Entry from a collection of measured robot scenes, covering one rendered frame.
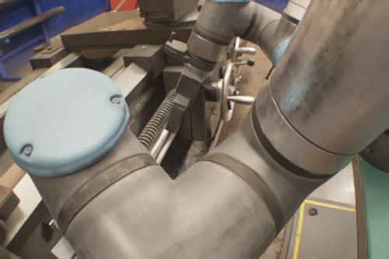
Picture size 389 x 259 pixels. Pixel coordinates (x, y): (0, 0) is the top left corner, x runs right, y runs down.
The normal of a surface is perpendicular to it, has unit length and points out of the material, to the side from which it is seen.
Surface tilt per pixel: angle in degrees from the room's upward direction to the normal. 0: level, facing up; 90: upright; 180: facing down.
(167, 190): 42
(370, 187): 0
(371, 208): 0
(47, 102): 20
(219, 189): 7
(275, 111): 79
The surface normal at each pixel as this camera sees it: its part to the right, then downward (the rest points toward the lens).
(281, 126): -0.86, 0.29
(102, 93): 0.17, -0.61
